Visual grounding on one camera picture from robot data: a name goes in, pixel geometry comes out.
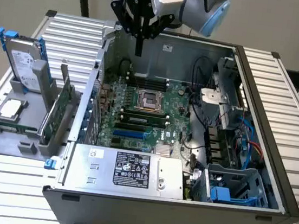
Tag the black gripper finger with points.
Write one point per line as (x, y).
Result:
(157, 28)
(123, 16)

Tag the RAM stick with white label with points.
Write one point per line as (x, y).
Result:
(139, 119)

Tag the silver CPU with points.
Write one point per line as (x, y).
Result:
(12, 108)

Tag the grey parts rack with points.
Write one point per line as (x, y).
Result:
(6, 141)

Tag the blue disk bay latch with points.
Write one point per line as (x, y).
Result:
(219, 194)

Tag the silver power supply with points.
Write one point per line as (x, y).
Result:
(104, 172)

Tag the open grey PC case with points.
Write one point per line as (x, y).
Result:
(152, 219)

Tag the black table bracket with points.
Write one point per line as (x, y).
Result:
(298, 79)

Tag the green graphics card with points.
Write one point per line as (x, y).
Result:
(62, 112)

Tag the green motherboard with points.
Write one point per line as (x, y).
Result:
(176, 112)

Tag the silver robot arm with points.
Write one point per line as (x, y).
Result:
(197, 11)

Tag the grey disk bay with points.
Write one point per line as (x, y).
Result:
(239, 176)

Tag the blue expansion slot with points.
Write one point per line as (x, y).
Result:
(130, 134)

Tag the round coin cell battery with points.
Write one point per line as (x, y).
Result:
(181, 91)

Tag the silver finned heatsink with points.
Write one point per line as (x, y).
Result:
(164, 149)

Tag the green RAM stick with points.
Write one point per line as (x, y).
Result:
(27, 129)

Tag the small blue case clip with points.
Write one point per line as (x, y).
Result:
(49, 163)

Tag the black table corner cap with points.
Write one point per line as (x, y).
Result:
(51, 14)
(276, 55)

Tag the hard disk in blue carrier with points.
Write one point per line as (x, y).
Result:
(22, 60)

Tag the CPU socket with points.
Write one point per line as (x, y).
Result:
(157, 102)

